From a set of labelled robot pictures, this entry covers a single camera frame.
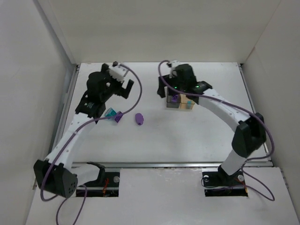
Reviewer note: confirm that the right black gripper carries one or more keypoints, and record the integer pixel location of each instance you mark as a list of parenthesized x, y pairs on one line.
[(164, 79)]

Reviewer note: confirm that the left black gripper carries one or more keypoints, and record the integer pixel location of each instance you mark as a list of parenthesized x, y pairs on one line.
[(119, 88)]

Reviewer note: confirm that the purple printed lego brick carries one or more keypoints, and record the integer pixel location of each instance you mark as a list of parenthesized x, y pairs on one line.
[(175, 98)]

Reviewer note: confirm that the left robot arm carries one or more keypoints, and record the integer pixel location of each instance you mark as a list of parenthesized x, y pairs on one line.
[(55, 173)]

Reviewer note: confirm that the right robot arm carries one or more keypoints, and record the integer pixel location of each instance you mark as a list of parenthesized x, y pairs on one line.
[(248, 128)]

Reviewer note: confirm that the grey transparent container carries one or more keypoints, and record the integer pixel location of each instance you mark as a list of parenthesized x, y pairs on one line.
[(170, 104)]

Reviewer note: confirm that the orange transparent container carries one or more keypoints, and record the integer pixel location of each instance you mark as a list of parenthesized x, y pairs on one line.
[(186, 103)]

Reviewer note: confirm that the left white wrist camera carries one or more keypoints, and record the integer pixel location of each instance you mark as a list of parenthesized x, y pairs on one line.
[(117, 72)]

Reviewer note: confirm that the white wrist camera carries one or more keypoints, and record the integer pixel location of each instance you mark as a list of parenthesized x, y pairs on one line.
[(117, 72), (172, 65)]

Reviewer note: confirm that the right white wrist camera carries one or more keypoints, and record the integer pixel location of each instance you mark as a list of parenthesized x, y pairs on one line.
[(172, 65)]

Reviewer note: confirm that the aluminium rail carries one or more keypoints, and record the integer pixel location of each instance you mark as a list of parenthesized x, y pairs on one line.
[(173, 165)]

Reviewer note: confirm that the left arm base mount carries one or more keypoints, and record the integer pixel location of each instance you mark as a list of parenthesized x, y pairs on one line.
[(108, 187)]

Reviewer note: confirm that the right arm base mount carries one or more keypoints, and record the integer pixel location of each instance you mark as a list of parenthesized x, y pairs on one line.
[(217, 185)]

